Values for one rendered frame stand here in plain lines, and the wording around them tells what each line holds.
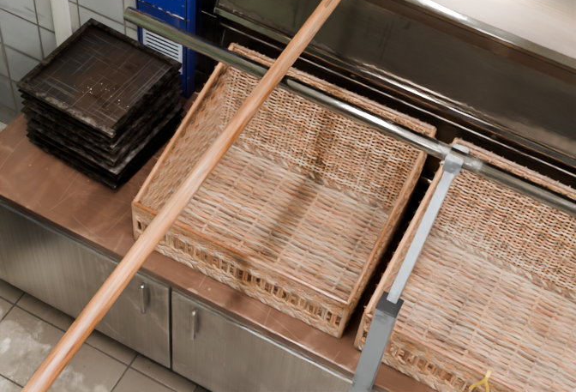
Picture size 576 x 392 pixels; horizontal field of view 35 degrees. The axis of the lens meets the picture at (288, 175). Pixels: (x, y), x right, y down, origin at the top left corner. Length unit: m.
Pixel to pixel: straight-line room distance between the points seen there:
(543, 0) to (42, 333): 1.70
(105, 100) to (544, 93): 1.01
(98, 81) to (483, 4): 0.94
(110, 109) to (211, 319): 0.55
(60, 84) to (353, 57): 0.70
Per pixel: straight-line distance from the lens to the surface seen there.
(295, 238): 2.27
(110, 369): 2.74
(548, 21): 1.89
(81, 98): 2.26
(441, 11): 1.89
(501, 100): 2.11
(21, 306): 2.88
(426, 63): 2.12
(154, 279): 2.26
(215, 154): 1.61
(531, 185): 1.72
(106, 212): 2.32
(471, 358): 2.18
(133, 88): 2.27
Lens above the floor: 2.45
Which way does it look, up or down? 51 degrees down
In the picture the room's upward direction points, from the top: 8 degrees clockwise
